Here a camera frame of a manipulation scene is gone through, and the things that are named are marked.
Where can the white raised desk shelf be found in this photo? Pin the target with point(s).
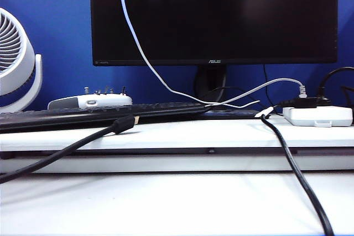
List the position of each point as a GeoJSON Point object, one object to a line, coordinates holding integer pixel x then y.
{"type": "Point", "coordinates": [166, 139]}

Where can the black monitor stand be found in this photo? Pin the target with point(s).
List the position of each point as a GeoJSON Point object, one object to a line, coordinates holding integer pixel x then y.
{"type": "Point", "coordinates": [210, 81]}

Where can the white grey remote controller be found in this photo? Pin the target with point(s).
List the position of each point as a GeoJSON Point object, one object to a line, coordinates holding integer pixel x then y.
{"type": "Point", "coordinates": [109, 99]}

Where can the black ASUS monitor screen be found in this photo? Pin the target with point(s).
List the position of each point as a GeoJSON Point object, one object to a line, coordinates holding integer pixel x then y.
{"type": "Point", "coordinates": [235, 17]}

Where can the black computer keyboard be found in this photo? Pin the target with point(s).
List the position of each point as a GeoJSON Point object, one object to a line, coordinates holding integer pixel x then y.
{"type": "Point", "coordinates": [55, 120]}

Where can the blue cubicle partition panel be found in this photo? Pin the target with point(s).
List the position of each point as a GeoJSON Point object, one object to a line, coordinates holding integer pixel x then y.
{"type": "Point", "coordinates": [69, 39]}

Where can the black plug adapter block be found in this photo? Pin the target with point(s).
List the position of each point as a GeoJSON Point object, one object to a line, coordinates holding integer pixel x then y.
{"type": "Point", "coordinates": [305, 102]}

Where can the white power strip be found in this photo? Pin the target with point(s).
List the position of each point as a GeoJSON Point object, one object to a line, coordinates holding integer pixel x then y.
{"type": "Point", "coordinates": [308, 115]}

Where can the white desk fan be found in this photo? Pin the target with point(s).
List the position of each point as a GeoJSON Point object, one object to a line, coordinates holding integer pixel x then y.
{"type": "Point", "coordinates": [27, 62]}

